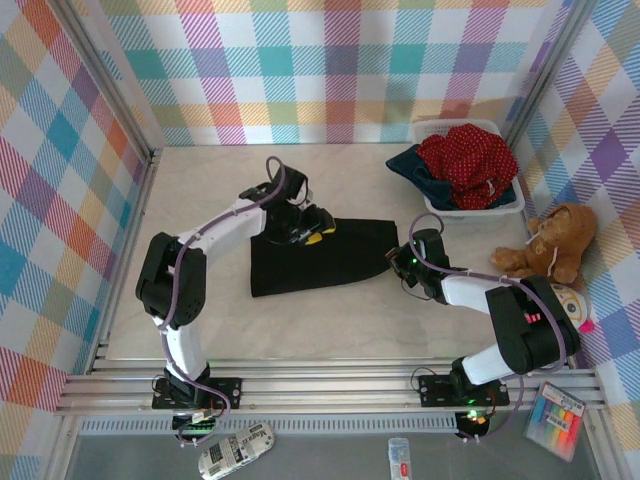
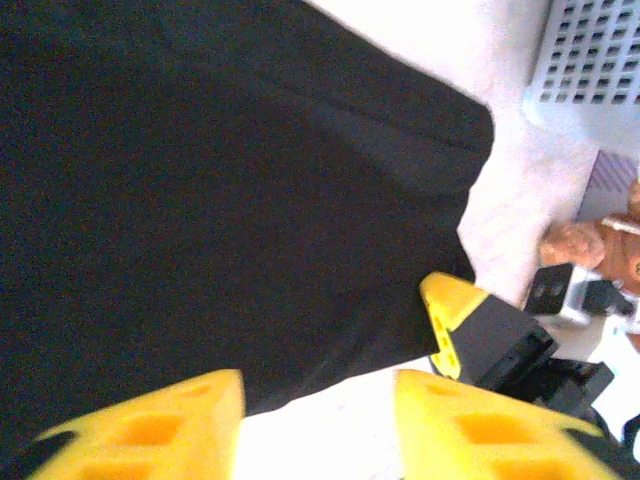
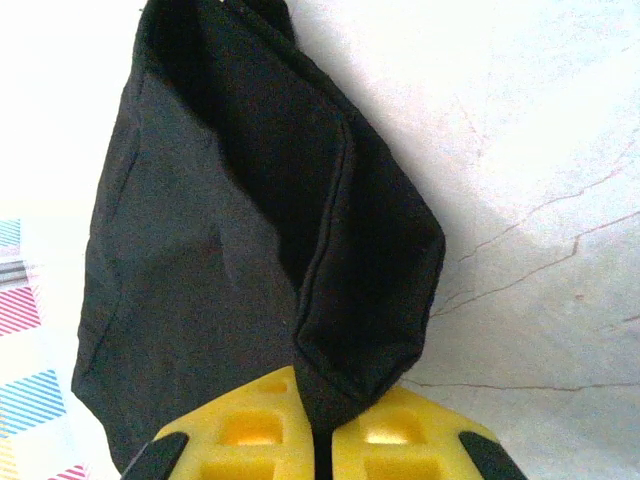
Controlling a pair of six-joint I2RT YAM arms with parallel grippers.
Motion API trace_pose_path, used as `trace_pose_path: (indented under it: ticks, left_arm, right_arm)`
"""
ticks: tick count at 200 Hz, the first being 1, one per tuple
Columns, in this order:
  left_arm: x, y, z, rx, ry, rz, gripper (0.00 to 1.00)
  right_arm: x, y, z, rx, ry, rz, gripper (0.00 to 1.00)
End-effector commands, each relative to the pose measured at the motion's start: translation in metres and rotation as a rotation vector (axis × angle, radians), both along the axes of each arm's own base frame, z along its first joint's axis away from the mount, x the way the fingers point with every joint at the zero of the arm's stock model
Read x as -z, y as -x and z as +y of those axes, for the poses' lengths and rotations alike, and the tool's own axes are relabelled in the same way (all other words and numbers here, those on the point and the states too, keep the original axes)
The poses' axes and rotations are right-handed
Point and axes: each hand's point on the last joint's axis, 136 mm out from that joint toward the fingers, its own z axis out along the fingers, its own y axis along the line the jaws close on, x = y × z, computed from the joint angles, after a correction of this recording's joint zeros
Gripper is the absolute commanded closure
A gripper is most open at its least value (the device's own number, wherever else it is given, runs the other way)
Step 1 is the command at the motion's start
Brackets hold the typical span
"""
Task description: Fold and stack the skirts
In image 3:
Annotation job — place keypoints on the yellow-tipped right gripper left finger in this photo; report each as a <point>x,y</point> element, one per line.
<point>240,440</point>

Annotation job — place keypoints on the black skirt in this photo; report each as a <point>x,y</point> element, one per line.
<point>225,225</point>

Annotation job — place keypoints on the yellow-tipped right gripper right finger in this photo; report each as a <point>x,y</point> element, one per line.
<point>425,450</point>

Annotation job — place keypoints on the aluminium table side rail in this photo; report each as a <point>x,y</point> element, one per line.
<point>10,272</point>

